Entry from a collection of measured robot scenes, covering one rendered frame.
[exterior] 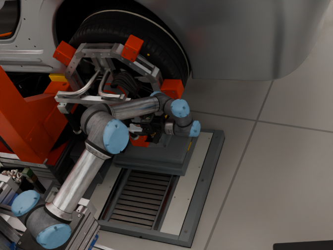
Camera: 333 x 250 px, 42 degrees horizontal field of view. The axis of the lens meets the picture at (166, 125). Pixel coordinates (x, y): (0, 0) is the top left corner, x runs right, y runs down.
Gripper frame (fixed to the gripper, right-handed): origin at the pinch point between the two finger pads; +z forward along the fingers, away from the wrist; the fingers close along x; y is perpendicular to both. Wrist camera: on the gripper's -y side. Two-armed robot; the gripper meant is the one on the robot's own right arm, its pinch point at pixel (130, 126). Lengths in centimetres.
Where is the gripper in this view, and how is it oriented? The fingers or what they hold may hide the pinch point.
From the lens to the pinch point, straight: 210.1
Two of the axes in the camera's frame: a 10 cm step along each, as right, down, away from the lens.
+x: -3.2, 7.5, -5.8
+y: -2.5, -6.6, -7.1
